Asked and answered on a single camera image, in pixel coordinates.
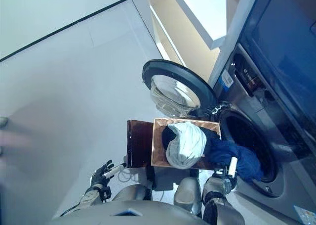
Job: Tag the light grey white garment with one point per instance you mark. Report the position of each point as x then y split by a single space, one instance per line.
187 143

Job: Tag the beige shoe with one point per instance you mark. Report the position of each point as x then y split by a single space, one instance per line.
3 122

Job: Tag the grey robot torso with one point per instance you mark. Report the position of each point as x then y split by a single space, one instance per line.
123 215

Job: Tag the silver right robot leg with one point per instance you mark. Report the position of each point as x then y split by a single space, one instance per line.
187 193

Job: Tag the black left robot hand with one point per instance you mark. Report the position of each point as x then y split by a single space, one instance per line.
98 179

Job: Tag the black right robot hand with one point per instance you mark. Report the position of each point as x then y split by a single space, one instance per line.
228 176

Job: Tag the blue energy label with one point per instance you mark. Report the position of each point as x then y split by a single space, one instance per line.
302 213

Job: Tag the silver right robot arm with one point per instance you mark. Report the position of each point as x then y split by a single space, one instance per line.
217 188

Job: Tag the navy blue garment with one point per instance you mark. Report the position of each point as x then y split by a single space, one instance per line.
244 160

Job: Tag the grey front-load washing machine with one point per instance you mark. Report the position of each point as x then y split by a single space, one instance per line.
284 180

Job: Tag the light wicker laundry basket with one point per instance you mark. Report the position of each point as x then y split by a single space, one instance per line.
158 146

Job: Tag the small blue white sticker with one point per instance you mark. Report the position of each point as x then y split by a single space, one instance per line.
227 78

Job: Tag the glossy dark brown stool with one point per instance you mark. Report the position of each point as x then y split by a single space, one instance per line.
138 143

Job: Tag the round glass washing machine door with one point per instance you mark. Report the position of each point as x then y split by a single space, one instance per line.
172 91

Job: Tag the white counter cabinet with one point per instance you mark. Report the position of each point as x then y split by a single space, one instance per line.
197 7

